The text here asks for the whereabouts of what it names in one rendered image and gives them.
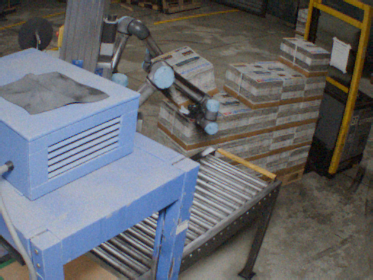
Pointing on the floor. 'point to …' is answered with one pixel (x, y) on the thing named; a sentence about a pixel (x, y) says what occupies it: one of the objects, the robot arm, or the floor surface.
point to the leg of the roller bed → (258, 238)
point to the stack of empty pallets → (147, 4)
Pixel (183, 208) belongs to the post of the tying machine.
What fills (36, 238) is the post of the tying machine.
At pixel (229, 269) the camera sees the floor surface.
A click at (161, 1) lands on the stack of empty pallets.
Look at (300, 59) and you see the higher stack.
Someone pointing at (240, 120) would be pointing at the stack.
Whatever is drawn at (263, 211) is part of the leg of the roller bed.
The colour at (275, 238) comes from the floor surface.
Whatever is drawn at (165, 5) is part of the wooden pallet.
